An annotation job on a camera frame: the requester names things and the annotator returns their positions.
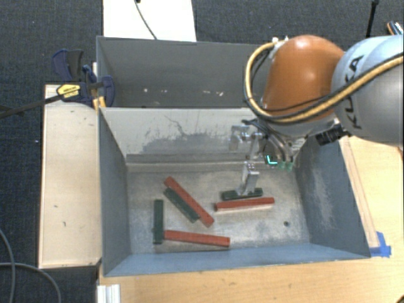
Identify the dark green flat block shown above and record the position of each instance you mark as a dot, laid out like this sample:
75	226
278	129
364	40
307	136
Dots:
181	205
158	221
230	195

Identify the grey metal bin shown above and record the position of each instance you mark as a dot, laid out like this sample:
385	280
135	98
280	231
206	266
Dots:
189	74

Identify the pale wood board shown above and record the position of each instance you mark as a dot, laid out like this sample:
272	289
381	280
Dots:
69	185

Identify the black cylinder on white bracket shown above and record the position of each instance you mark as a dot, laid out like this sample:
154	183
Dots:
329	135

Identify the red-brown flat block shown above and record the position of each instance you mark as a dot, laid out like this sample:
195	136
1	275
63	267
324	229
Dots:
197	238
189	202
244	203

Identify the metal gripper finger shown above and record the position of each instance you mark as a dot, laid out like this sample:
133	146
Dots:
237	136
250	178

